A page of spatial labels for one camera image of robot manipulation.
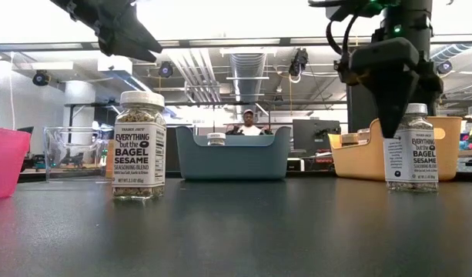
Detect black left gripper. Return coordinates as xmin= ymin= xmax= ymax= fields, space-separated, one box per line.
xmin=50 ymin=0 xmax=163 ymax=63

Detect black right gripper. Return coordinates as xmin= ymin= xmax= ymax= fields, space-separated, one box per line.
xmin=349 ymin=37 xmax=444 ymax=139

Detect white-lid bagel seasoning jar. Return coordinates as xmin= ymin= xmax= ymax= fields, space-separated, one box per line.
xmin=112 ymin=90 xmax=167 ymax=201
xmin=383 ymin=102 xmax=440 ymax=193
xmin=206 ymin=132 xmax=227 ymax=147

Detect round black ceiling fixture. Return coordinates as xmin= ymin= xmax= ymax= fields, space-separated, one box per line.
xmin=32 ymin=69 xmax=51 ymax=87
xmin=158 ymin=60 xmax=174 ymax=79
xmin=437 ymin=60 xmax=454 ymax=76

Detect black partition screen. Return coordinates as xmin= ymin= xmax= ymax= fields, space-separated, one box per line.
xmin=345 ymin=35 xmax=437 ymax=134

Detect colourful cloth pile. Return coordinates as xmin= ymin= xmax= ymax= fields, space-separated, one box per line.
xmin=458 ymin=126 xmax=472 ymax=152

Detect yellow plastic bin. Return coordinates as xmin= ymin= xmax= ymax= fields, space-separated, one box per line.
xmin=327 ymin=116 xmax=463 ymax=182

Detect long dark background beam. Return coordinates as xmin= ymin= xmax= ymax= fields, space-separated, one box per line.
xmin=64 ymin=100 xmax=348 ymax=108

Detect dark computer monitor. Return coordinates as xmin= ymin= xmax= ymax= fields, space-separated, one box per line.
xmin=292 ymin=118 xmax=342 ymax=157

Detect black hanging ceiling device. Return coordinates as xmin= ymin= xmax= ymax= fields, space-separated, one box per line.
xmin=288 ymin=48 xmax=310 ymax=85

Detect black rectangular panel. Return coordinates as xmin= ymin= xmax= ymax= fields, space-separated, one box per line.
xmin=166 ymin=126 xmax=179 ymax=172

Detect clear plastic bin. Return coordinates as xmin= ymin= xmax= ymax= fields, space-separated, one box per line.
xmin=43 ymin=125 xmax=115 ymax=182

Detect person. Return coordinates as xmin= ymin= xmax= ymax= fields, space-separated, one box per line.
xmin=224 ymin=108 xmax=274 ymax=136

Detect blue plastic bin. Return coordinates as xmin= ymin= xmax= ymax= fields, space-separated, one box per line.
xmin=176 ymin=125 xmax=292 ymax=181

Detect pink plastic bin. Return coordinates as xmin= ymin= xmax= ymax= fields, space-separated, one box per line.
xmin=0 ymin=126 xmax=32 ymax=200

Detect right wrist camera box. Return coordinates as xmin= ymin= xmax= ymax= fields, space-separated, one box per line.
xmin=307 ymin=0 xmax=379 ymax=22

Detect dark horizontal frame bar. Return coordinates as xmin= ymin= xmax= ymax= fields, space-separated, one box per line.
xmin=0 ymin=35 xmax=472 ymax=53

